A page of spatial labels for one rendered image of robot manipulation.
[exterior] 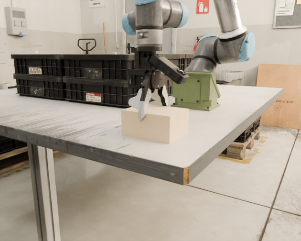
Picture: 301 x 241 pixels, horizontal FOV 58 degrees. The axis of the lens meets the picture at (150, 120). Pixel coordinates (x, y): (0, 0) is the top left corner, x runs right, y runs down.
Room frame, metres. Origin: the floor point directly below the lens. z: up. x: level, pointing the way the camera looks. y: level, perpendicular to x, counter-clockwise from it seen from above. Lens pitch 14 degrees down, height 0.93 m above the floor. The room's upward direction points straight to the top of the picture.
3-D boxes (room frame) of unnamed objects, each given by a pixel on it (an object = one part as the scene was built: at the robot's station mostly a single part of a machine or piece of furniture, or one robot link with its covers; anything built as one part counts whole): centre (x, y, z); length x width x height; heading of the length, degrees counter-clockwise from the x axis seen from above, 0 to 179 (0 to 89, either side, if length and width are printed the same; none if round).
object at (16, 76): (1.58, 0.53, 0.76); 0.40 x 0.30 x 0.12; 59
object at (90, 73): (1.37, 0.19, 0.87); 0.40 x 0.30 x 0.11; 59
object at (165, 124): (0.78, -0.01, 0.74); 0.16 x 0.12 x 0.07; 58
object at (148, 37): (0.79, 0.01, 0.97); 0.08 x 0.08 x 0.05
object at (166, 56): (1.63, 0.04, 0.92); 0.40 x 0.30 x 0.02; 59
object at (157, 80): (0.80, 0.01, 0.89); 0.09 x 0.08 x 0.12; 58
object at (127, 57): (1.37, 0.19, 0.92); 0.40 x 0.30 x 0.02; 59
